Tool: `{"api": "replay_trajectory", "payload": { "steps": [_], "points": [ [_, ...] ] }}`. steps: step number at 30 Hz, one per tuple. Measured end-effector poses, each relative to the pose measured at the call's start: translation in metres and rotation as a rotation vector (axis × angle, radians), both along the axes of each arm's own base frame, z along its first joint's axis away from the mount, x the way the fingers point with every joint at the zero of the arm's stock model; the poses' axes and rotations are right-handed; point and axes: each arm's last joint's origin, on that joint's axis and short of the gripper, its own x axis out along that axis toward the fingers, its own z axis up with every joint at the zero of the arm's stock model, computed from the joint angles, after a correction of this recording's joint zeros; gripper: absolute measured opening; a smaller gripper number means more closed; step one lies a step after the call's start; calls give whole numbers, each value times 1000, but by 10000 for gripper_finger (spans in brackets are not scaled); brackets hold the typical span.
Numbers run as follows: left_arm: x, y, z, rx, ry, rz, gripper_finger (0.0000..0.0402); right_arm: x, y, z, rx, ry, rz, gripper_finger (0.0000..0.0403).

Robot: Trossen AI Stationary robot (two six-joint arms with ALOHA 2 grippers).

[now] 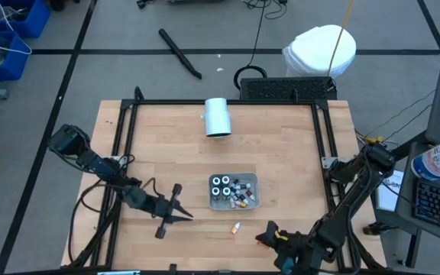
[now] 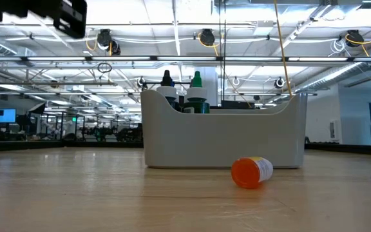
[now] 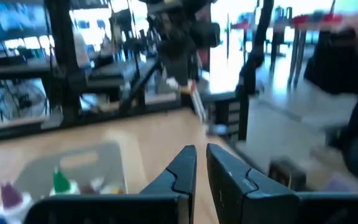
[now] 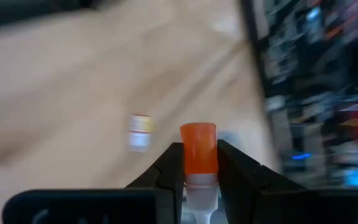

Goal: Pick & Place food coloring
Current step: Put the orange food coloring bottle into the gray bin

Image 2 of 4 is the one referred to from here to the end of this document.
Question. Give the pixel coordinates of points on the black computer case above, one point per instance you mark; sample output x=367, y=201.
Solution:
x=237, y=104

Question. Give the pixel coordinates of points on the blue screen monitor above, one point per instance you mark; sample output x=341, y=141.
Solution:
x=4, y=115

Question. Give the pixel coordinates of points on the black ceiling device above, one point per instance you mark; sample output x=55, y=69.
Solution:
x=207, y=37
x=354, y=38
x=106, y=40

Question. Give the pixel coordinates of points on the large black food coloring bottle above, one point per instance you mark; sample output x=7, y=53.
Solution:
x=167, y=91

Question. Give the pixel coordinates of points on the grey plastic bin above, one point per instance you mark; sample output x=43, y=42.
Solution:
x=224, y=138

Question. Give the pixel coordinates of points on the small orange bottle white label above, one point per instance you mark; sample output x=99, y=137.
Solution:
x=248, y=174

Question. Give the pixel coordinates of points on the black table frame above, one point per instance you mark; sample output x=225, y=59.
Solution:
x=43, y=145

